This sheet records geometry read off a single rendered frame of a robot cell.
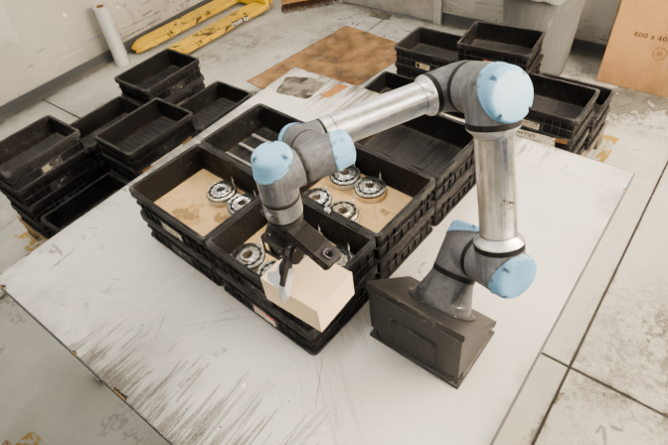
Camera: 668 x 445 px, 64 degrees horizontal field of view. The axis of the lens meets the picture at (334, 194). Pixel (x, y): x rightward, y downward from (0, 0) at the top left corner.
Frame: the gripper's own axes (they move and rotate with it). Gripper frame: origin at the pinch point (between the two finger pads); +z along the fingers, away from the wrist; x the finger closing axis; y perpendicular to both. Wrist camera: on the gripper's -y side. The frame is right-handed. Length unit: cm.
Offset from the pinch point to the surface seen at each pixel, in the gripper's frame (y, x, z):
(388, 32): 176, -294, 109
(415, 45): 106, -220, 71
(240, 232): 43, -15, 22
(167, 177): 83, -20, 20
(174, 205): 76, -15, 26
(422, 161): 16, -77, 27
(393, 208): 12, -52, 27
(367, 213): 18, -46, 27
